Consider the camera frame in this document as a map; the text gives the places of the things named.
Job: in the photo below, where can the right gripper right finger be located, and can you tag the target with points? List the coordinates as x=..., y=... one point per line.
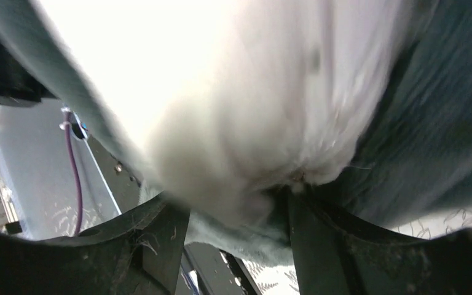
x=338, y=253

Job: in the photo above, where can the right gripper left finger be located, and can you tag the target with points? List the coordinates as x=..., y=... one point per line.
x=138, y=252

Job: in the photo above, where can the grey plush pillowcase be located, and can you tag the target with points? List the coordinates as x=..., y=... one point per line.
x=414, y=159

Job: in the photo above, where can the white pillow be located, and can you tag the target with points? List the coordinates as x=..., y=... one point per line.
x=215, y=101

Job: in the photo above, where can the floral table cloth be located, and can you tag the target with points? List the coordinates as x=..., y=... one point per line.
x=282, y=280

